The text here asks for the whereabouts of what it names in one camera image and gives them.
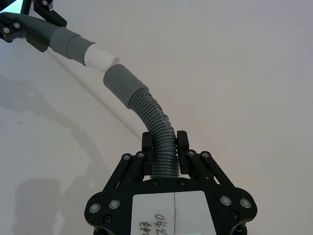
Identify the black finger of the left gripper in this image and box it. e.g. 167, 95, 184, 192
20, 0, 67, 27
0, 21, 50, 52

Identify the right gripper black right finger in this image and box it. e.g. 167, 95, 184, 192
176, 131, 237, 189

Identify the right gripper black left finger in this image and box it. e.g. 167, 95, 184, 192
104, 132, 155, 193

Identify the grey corrugated hose with stepped cuff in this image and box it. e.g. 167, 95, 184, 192
0, 12, 97, 67

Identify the white plastic pipe connector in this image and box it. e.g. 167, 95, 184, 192
84, 43, 121, 72

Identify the white table cloth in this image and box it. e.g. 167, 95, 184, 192
0, 36, 147, 235

